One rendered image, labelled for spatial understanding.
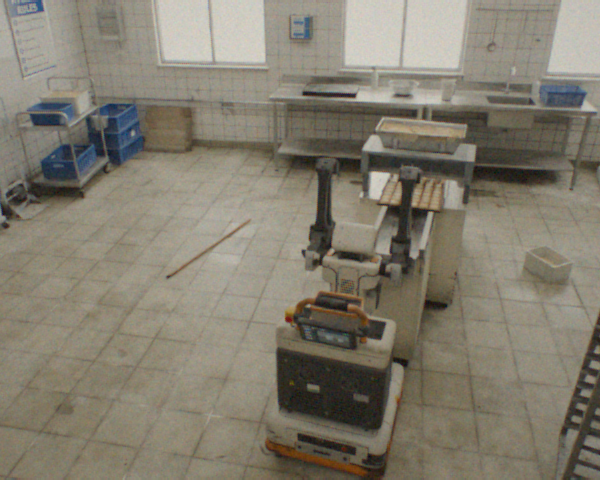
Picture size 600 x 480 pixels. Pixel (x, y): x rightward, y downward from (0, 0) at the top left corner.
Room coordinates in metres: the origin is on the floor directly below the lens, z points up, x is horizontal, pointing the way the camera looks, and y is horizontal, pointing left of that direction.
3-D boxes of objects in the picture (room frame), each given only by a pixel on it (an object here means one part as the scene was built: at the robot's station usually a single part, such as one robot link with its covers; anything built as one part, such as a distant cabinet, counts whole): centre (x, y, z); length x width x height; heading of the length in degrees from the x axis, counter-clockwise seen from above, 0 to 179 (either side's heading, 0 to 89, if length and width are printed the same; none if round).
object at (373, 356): (2.09, -0.20, 0.59); 0.55 x 0.34 x 0.83; 71
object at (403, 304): (3.00, -0.68, 0.45); 0.70 x 0.34 x 0.90; 162
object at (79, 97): (5.89, 2.48, 0.90); 0.44 x 0.36 x 0.20; 88
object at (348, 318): (2.07, -0.19, 0.87); 0.23 x 0.15 x 0.11; 71
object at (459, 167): (3.48, -0.84, 1.01); 0.72 x 0.33 x 0.34; 72
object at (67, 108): (5.51, 2.49, 0.88); 0.40 x 0.30 x 0.16; 82
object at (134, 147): (6.63, 2.25, 0.10); 0.60 x 0.40 x 0.20; 167
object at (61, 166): (5.71, 2.50, 0.29); 0.56 x 0.38 x 0.20; 177
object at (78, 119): (5.72, 2.50, 0.57); 0.85 x 0.58 x 1.13; 176
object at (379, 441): (2.18, -0.23, 0.16); 0.67 x 0.64 x 0.25; 161
